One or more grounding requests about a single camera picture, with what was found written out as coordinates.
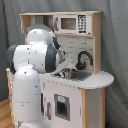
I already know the black faucet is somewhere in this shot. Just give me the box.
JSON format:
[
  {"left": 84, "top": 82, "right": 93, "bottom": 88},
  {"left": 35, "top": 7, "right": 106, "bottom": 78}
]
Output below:
[{"left": 76, "top": 51, "right": 93, "bottom": 70}]

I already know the wooden toy kitchen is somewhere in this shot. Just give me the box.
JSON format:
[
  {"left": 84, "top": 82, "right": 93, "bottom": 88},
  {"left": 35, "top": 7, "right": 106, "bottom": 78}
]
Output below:
[{"left": 7, "top": 11, "right": 114, "bottom": 128}]

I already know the grey range hood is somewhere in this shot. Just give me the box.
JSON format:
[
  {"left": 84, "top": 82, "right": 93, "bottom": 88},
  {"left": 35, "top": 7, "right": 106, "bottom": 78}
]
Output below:
[{"left": 24, "top": 16, "right": 53, "bottom": 33}]

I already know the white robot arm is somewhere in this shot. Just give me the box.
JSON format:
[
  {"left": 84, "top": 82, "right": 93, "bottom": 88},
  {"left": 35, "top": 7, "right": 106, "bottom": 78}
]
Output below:
[{"left": 7, "top": 29, "right": 69, "bottom": 128}]

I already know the small metal pot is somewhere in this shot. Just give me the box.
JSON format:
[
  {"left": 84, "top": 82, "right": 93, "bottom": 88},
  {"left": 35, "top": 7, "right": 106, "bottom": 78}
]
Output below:
[{"left": 64, "top": 68, "right": 77, "bottom": 79}]

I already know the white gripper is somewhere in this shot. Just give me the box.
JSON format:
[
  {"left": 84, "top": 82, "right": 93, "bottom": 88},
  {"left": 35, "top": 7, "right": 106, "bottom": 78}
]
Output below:
[{"left": 53, "top": 49, "right": 69, "bottom": 74}]

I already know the grey sink basin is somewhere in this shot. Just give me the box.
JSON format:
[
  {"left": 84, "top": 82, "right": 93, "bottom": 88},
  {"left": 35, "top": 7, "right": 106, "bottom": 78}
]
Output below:
[{"left": 50, "top": 67, "right": 93, "bottom": 83}]

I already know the grey dishwasher panel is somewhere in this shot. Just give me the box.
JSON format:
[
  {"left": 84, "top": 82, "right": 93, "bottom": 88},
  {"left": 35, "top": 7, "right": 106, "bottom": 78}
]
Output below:
[{"left": 54, "top": 94, "right": 70, "bottom": 120}]

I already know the toy microwave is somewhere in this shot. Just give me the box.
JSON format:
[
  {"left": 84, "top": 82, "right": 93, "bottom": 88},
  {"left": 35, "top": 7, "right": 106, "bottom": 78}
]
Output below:
[{"left": 54, "top": 14, "right": 92, "bottom": 34}]

